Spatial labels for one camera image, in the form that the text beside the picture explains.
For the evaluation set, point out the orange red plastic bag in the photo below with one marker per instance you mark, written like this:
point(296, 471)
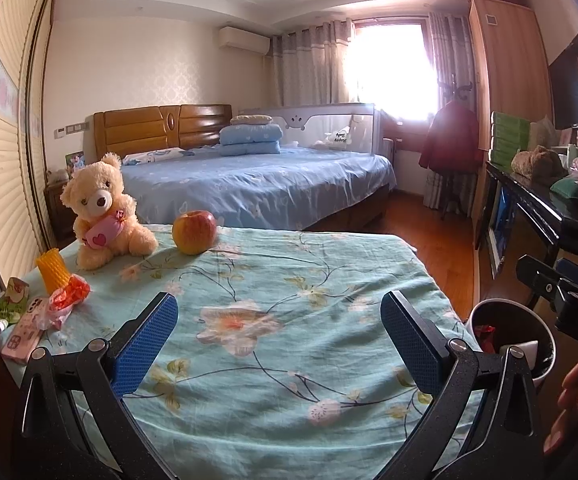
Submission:
point(71, 290)

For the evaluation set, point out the dark green cushion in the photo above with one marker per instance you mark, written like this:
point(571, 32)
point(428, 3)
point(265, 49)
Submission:
point(576, 191)

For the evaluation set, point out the person's right hand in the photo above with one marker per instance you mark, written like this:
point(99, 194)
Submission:
point(576, 405)

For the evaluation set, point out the stack of green boxes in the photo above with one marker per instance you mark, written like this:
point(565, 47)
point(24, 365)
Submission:
point(509, 137)

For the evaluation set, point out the beige teddy bear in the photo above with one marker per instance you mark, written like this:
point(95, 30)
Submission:
point(99, 195)

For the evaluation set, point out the folded blue quilt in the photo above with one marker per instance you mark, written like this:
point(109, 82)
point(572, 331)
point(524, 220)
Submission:
point(250, 140)

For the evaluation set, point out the tall wooden wardrobe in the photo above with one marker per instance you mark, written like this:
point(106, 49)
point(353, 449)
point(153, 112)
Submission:
point(511, 70)

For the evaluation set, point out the white air conditioner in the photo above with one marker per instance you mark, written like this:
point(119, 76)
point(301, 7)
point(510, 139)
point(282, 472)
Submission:
point(244, 40)

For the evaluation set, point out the narrow yellow foam fruit net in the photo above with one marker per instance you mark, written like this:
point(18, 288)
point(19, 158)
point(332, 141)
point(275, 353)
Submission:
point(51, 270)

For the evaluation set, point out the brown plush toy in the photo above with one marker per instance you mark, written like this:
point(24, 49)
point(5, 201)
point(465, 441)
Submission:
point(534, 162)

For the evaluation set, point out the red yellow apple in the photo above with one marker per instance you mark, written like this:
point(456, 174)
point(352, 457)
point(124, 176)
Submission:
point(194, 232)

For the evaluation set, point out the grey pillow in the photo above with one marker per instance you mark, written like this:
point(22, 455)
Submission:
point(251, 120)

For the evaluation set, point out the colourful photo frame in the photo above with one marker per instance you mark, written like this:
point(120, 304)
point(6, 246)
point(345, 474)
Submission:
point(75, 161)

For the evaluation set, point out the narrow grey patterned curtain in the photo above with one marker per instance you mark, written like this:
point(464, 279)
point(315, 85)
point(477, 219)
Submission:
point(449, 45)

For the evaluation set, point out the black television cabinet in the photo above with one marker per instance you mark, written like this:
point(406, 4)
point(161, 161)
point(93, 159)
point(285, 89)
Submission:
point(544, 205)

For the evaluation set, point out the blue framed picture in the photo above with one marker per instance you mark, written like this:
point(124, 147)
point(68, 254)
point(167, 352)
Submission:
point(501, 225)

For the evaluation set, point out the printed white blue pillow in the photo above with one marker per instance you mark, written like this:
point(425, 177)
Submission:
point(154, 156)

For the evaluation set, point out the dark red coat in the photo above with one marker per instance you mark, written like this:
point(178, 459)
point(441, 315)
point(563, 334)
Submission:
point(451, 135)

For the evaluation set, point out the green drink pouch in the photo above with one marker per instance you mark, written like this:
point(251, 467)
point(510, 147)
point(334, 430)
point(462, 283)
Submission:
point(11, 300)

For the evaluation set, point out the dark coat rack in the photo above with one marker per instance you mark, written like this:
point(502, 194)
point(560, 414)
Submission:
point(451, 192)

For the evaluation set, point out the small grey plush toy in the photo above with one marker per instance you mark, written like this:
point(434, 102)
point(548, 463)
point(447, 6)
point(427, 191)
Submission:
point(56, 177)

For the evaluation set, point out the white trash bin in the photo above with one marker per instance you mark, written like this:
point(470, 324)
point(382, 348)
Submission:
point(474, 317)

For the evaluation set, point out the bed with blue sheet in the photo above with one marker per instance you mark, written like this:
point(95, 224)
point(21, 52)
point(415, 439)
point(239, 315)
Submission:
point(269, 185)

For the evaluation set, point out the cream sliding closet door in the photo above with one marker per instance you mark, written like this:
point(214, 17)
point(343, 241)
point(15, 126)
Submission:
point(9, 135)

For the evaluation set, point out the floral light blue tablecloth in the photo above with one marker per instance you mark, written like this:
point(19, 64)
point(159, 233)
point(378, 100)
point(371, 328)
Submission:
point(269, 285)

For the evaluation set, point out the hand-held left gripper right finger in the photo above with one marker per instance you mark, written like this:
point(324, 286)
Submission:
point(411, 345)

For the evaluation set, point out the wooden nightstand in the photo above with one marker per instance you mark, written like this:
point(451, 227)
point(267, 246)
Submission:
point(61, 215)

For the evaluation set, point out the grey bed guard rail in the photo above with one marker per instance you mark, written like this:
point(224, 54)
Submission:
point(319, 122)

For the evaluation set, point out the wide grey patterned curtain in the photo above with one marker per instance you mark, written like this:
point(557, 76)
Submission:
point(304, 65)

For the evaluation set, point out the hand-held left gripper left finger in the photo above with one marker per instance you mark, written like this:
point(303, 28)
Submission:
point(144, 345)

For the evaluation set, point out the bright window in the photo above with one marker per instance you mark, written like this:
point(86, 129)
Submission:
point(389, 65)

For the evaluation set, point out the black television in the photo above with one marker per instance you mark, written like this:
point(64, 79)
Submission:
point(569, 85)

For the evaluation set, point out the white radiator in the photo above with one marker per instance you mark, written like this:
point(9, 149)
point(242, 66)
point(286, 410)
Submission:
point(388, 149)

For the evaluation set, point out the wall switch panel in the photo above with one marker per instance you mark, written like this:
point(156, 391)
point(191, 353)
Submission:
point(73, 129)

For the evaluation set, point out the wooden headboard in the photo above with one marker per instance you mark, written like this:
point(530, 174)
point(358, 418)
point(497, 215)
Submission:
point(144, 127)

